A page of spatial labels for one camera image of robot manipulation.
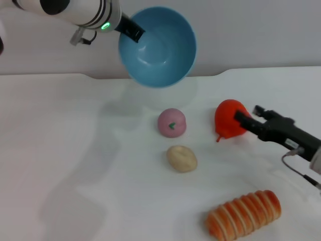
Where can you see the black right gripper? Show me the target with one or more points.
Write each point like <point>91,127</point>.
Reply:
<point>288,133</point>

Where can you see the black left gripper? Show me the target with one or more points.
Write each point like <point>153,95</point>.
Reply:
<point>125,23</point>

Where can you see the blue plastic bowl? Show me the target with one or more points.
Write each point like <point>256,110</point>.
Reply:
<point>160,50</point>

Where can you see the beige egg yolk pastry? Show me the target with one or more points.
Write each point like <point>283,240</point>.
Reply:
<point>181,158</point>

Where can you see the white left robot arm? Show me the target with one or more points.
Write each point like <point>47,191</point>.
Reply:
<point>75,10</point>

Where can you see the orange pear toy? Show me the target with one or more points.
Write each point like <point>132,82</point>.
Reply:
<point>228,120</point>

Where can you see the pink peach bun toy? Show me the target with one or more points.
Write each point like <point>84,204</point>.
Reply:
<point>171,123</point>

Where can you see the striped orange bread roll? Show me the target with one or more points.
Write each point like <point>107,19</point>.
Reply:
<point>243,214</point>

